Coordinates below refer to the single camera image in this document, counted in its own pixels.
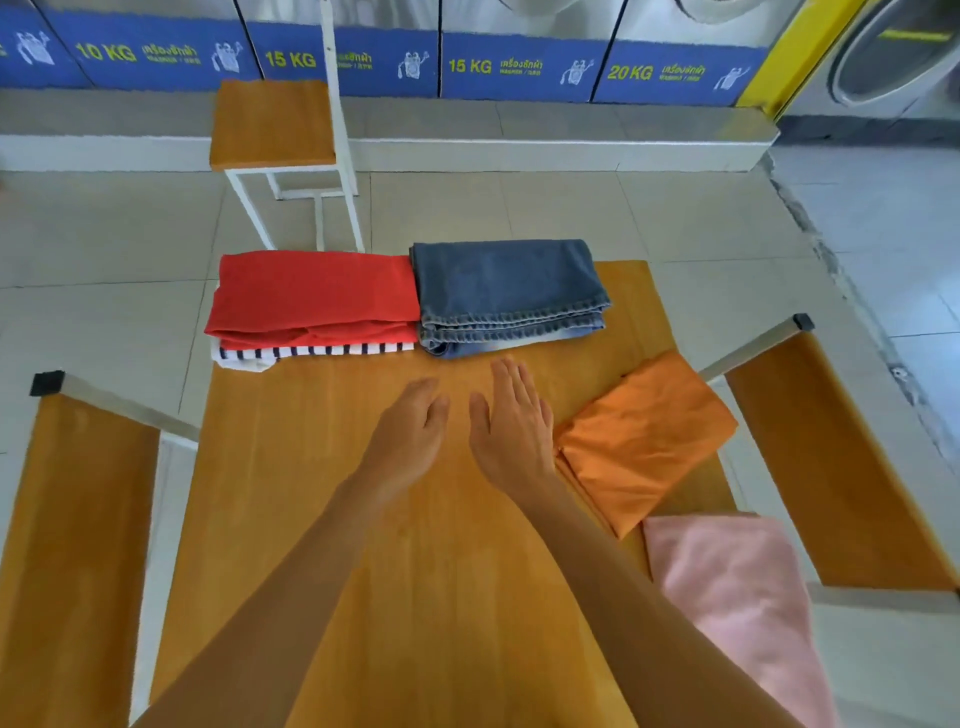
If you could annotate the person's right little finger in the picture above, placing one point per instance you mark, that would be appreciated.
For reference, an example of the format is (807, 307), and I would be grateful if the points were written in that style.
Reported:
(545, 416)

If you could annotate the folded red garment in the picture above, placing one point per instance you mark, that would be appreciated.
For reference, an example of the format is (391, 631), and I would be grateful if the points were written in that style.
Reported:
(315, 292)

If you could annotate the folded orange garment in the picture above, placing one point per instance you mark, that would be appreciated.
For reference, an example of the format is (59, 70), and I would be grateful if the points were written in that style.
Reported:
(645, 442)

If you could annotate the person's right thumb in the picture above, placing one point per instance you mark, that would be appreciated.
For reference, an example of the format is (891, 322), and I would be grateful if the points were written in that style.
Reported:
(479, 416)

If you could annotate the yellow post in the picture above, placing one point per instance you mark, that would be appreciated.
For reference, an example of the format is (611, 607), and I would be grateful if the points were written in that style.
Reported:
(802, 56)

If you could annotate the folded striped white garment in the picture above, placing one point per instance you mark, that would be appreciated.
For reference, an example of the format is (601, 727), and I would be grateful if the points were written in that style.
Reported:
(300, 352)

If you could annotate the pink towel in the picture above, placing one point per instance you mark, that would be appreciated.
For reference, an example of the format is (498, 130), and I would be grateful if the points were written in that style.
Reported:
(739, 600)

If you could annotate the wooden chair with white frame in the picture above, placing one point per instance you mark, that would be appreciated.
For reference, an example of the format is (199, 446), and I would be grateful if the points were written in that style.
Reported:
(270, 124)

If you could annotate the washing machine with blue panel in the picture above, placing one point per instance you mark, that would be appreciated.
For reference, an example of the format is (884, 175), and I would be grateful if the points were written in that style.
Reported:
(375, 64)
(150, 49)
(675, 71)
(30, 45)
(517, 67)

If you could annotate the person's right hand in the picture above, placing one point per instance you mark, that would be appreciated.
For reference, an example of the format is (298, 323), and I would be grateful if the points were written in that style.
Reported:
(514, 442)

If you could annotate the person's right forearm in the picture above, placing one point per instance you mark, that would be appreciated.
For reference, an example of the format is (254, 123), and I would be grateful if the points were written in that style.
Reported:
(630, 615)

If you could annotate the person's left hand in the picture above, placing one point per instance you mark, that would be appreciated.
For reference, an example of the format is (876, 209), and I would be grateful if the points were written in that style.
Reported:
(405, 442)

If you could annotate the person's left forearm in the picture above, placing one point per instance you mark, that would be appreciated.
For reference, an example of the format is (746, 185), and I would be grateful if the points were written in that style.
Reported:
(285, 615)

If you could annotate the wooden bench with metal frame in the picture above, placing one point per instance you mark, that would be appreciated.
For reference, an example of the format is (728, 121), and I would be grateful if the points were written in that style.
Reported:
(832, 465)
(75, 547)

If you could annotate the grey tiled plinth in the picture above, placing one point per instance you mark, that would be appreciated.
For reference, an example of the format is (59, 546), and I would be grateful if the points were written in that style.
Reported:
(487, 131)

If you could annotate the person's left thumb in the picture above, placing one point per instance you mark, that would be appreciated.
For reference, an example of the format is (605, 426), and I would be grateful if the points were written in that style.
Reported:
(441, 411)

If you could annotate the folded blue jeans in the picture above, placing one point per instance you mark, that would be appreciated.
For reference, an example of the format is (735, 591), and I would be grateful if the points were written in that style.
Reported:
(502, 289)

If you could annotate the washing machine with round door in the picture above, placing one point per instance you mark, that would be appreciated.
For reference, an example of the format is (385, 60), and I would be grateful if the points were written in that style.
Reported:
(892, 60)

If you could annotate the person's right middle finger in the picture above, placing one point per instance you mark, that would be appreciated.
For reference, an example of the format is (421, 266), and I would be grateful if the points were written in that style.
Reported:
(515, 381)

